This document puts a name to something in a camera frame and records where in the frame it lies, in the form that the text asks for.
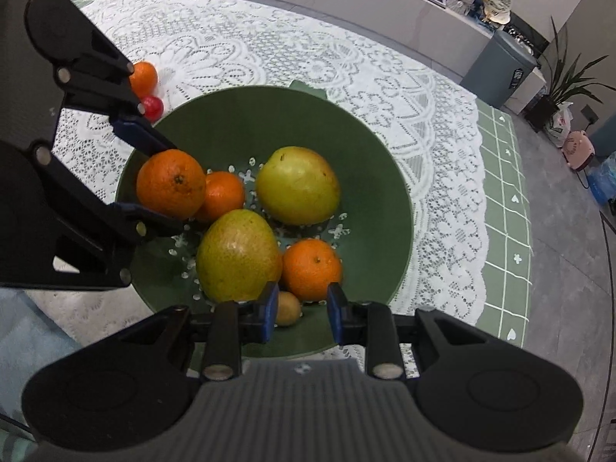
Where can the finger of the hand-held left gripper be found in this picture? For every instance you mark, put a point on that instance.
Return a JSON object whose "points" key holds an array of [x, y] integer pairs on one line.
{"points": [[139, 134], [139, 214]]}

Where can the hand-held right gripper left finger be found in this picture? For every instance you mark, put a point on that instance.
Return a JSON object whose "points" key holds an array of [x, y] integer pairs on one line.
{"points": [[270, 313]]}

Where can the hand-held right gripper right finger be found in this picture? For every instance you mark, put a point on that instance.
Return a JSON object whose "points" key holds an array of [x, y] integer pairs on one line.
{"points": [[335, 313]]}

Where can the small brown kiwi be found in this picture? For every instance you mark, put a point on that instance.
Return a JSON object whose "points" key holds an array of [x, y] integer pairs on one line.
{"points": [[288, 310]]}

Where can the orange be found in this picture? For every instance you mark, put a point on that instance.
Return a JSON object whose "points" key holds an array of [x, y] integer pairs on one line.
{"points": [[171, 183], [227, 197], [312, 269], [144, 77]]}

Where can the reddish green mango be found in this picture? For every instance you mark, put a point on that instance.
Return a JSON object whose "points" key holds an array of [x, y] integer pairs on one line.
{"points": [[238, 256]]}

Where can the green colander bowl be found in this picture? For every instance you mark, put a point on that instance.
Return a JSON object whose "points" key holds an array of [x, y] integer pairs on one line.
{"points": [[365, 192]]}

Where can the yellow-green mango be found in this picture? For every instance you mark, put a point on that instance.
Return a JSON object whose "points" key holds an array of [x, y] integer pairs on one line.
{"points": [[298, 185]]}

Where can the small red apple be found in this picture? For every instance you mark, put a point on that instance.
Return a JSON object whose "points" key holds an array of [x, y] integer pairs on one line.
{"points": [[153, 108]]}

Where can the white cloth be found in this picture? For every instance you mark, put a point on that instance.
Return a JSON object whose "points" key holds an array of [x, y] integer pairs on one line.
{"points": [[33, 322]]}

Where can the white lace tablecloth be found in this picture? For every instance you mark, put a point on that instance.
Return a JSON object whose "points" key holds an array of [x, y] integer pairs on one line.
{"points": [[288, 48]]}

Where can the teal striped cloth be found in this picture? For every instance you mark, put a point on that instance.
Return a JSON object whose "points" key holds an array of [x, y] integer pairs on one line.
{"points": [[14, 447]]}

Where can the white tv cabinet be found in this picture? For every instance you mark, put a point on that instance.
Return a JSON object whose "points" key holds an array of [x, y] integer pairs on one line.
{"points": [[385, 9]]}

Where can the potted long-leaf plant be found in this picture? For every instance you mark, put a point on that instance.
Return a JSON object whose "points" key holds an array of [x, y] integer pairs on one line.
{"points": [[539, 111]]}

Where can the white plastic bag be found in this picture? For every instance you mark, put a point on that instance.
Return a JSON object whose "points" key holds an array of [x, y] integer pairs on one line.
{"points": [[558, 125]]}

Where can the grey trash bin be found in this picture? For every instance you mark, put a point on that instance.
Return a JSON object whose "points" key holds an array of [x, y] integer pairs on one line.
{"points": [[500, 72]]}

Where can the pink heater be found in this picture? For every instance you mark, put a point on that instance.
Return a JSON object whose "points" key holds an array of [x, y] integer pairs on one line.
{"points": [[577, 149]]}

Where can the blue water bottle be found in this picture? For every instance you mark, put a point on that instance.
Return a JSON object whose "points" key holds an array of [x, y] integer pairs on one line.
{"points": [[604, 180]]}

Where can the white hat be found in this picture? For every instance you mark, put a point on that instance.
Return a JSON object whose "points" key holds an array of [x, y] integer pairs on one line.
{"points": [[496, 12]]}

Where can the black wall socket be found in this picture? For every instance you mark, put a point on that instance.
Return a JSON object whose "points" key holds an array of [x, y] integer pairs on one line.
{"points": [[589, 114]]}

